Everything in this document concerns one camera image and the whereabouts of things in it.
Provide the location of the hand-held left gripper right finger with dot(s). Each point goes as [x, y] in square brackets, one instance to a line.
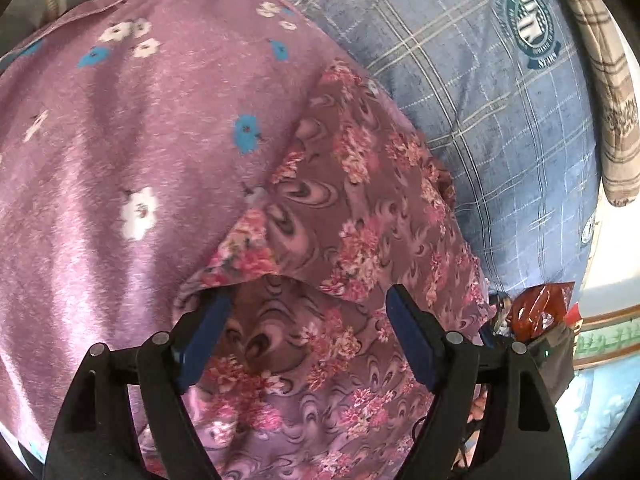
[411, 336]

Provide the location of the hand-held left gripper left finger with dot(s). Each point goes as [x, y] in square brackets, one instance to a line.
[204, 336]

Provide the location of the mauve floral garment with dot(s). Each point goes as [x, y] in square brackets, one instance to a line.
[350, 210]

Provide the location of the green patterned mat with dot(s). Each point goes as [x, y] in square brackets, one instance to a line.
[605, 340]

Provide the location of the red plastic bag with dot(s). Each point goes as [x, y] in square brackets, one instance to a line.
[540, 310]

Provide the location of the light blue floral cloth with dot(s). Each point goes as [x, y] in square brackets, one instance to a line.
[600, 410]

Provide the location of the purple flowered blanket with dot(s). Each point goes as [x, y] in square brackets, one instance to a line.
[125, 135]

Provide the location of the brown plaid cloth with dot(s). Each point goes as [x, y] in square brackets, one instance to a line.
[615, 110]

